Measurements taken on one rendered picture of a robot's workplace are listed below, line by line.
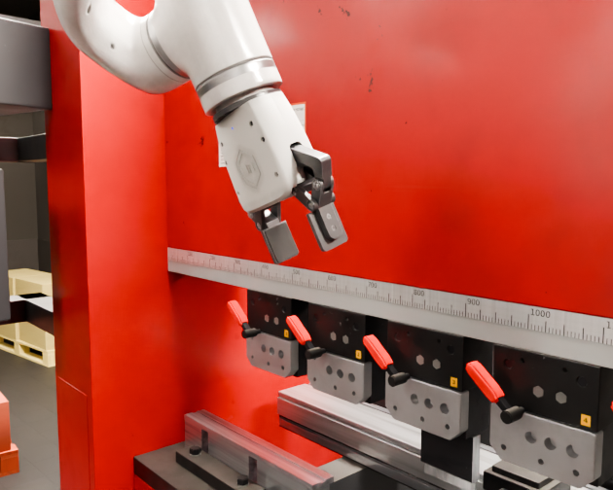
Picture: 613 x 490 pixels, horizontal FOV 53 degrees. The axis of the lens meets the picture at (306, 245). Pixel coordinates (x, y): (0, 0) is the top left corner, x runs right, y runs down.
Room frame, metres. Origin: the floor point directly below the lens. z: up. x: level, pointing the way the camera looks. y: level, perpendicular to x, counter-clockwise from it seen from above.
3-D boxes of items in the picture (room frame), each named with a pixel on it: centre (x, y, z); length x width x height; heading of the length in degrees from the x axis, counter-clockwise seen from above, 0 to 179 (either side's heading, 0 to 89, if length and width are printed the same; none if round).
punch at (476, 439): (0.96, -0.23, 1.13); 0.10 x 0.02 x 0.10; 41
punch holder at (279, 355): (1.28, 0.05, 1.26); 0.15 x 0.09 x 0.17; 41
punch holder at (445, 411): (0.98, -0.21, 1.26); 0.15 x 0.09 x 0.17; 41
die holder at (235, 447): (1.38, 0.13, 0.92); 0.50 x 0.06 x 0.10; 41
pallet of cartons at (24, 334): (5.77, 2.38, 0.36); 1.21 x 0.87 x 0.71; 45
